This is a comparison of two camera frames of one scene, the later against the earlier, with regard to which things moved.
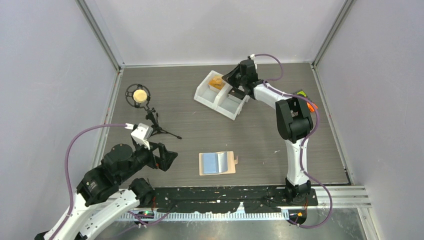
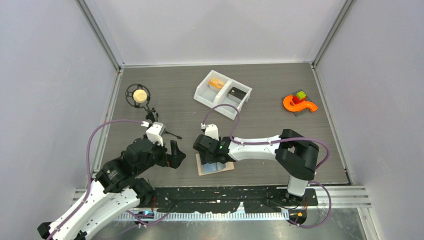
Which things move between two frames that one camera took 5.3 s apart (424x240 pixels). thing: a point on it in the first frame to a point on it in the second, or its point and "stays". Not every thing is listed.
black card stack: x=237 y=93 stays
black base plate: x=224 y=199 stays
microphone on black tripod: x=138 y=95 stays
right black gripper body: x=241 y=81 to x=207 y=158
